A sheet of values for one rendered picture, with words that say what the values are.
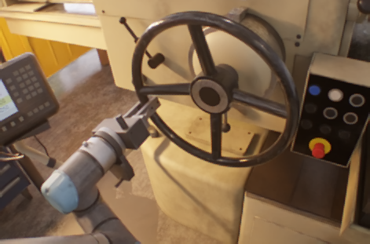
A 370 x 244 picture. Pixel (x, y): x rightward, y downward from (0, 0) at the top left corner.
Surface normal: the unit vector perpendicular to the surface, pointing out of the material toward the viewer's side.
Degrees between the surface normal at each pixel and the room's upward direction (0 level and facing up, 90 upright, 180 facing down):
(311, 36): 90
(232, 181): 0
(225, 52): 83
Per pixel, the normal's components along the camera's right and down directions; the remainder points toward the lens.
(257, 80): 0.00, 0.62
